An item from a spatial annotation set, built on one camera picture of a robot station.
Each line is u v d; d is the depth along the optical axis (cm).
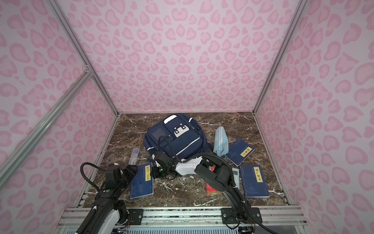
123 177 74
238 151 96
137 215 74
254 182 84
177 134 101
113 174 65
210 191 81
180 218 74
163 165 75
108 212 61
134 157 95
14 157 53
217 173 51
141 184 83
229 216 74
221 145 95
